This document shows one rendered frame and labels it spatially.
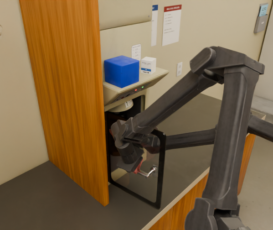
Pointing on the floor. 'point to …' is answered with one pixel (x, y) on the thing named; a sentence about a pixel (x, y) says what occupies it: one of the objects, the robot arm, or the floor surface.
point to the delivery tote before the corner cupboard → (272, 111)
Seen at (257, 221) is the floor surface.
